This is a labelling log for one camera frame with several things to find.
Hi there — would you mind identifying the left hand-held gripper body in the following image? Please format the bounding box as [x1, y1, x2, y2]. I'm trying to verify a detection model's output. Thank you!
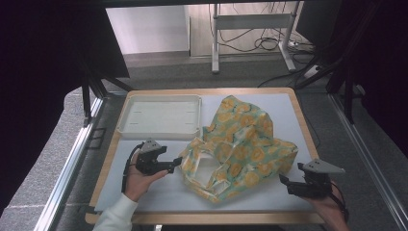
[136, 138, 168, 176]

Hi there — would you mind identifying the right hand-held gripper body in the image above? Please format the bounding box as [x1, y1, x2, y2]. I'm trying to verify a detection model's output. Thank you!
[296, 158, 346, 199]

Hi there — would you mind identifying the lemon print fabric bag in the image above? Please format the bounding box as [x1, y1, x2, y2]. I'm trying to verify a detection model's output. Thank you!
[178, 94, 299, 204]

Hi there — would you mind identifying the person's left hand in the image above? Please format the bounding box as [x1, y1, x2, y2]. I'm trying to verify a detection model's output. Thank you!
[124, 152, 169, 203]

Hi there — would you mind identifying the person's right hand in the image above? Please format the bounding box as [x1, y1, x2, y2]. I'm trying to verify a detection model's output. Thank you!
[302, 184, 349, 222]

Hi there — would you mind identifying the white plastic tray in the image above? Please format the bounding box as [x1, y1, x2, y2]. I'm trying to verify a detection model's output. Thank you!
[116, 94, 203, 141]

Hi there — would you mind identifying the wooden table board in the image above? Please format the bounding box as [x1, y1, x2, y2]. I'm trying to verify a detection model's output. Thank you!
[84, 87, 325, 225]

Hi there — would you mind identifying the white table mat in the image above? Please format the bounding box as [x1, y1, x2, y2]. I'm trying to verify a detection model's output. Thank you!
[94, 92, 318, 213]

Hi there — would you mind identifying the black metal stand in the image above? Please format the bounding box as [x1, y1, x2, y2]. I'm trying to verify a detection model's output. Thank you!
[294, 47, 358, 125]
[79, 62, 134, 127]

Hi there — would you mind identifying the white power strip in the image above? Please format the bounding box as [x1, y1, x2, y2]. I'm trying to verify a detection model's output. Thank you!
[302, 64, 322, 80]

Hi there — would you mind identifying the black curtain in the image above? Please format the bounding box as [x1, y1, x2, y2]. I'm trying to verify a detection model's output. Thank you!
[294, 0, 408, 159]
[0, 0, 131, 217]

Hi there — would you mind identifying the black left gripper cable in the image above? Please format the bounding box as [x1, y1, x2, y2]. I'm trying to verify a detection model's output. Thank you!
[120, 142, 144, 193]

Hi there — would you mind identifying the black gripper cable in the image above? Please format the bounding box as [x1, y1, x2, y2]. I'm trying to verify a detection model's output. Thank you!
[329, 181, 350, 223]
[120, 142, 144, 193]

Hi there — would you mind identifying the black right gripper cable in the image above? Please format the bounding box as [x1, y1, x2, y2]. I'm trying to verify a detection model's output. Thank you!
[329, 181, 350, 223]

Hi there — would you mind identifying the aluminium frame rail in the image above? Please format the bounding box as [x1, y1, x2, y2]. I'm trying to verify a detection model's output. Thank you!
[33, 91, 129, 231]
[327, 91, 408, 231]

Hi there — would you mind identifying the tangle of black floor cables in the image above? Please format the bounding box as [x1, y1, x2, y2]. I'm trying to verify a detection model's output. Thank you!
[208, 1, 314, 55]

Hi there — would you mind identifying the white metal desk frame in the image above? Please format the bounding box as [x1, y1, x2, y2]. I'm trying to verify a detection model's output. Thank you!
[210, 1, 301, 74]

